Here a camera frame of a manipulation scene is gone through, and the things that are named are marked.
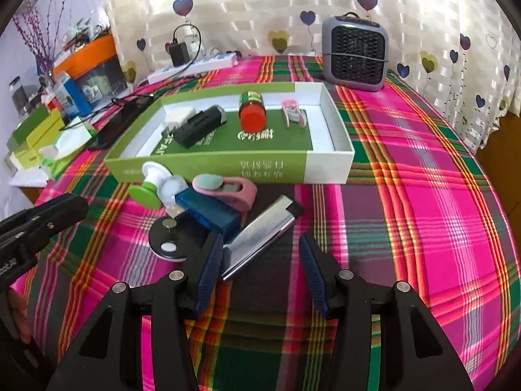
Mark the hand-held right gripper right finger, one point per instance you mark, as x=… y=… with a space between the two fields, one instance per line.
x=313 y=277

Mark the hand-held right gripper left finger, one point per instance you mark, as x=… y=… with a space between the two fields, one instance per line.
x=209 y=269

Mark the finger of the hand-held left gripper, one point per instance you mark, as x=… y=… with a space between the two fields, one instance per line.
x=36 y=238
x=61 y=209

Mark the black and white round disc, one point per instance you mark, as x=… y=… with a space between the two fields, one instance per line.
x=171 y=248

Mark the blue card reader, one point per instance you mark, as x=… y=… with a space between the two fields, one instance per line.
x=211 y=214

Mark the silver and black case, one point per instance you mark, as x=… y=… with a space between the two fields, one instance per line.
x=260 y=238

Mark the pink clip with teal oval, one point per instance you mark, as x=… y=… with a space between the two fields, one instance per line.
x=232 y=191

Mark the green and white round knob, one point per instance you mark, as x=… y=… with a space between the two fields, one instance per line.
x=144 y=193

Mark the translucent white round cap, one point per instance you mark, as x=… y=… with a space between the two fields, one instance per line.
x=173 y=189

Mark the green and white cardboard box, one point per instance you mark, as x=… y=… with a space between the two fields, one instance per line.
x=228 y=169

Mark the black plastic charger block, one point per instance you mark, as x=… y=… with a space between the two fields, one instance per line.
x=199 y=126

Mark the white charger plug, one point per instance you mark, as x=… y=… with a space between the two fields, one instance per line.
x=181 y=117

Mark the brown bottle with red cap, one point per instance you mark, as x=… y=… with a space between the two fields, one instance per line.
x=252 y=112

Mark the person's left hand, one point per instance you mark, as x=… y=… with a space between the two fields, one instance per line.
x=18 y=313

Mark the yellow green boxes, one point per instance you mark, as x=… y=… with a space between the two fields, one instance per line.
x=32 y=154

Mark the green and white wipes packet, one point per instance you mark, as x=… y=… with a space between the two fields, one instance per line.
x=67 y=146

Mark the dark green box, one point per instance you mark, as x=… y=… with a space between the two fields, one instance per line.
x=26 y=128

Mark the black phone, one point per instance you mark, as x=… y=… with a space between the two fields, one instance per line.
x=118 y=124

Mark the plaid tablecloth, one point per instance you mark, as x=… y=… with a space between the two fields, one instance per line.
x=407 y=211

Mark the blue and white carton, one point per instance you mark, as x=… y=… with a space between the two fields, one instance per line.
x=73 y=95

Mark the glass jar with dark lid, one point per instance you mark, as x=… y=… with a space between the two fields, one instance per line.
x=18 y=95

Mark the orange storage bin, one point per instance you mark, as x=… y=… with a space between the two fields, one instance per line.
x=89 y=55

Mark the purple flower branches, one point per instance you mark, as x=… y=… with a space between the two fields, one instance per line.
x=36 y=36

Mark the pile of small packets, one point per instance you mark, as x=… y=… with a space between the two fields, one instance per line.
x=83 y=32

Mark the white power strip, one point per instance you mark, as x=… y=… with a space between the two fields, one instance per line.
x=191 y=68

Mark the black power adapter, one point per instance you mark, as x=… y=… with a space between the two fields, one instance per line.
x=179 y=53

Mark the wooden cabinet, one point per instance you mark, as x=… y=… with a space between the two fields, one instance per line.
x=502 y=163

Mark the grey mini fan heater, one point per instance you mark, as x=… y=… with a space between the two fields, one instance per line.
x=354 y=53

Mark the heart print curtain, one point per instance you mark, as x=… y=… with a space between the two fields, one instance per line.
x=264 y=4

